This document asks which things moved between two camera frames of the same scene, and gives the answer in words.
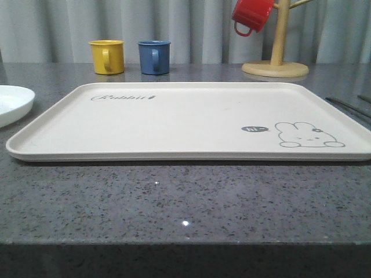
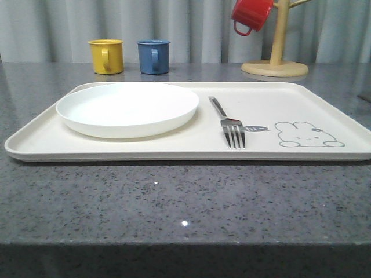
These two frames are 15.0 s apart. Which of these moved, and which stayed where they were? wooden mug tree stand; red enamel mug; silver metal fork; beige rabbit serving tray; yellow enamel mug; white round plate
Moved: white round plate; silver metal fork
Stayed: beige rabbit serving tray; yellow enamel mug; wooden mug tree stand; red enamel mug
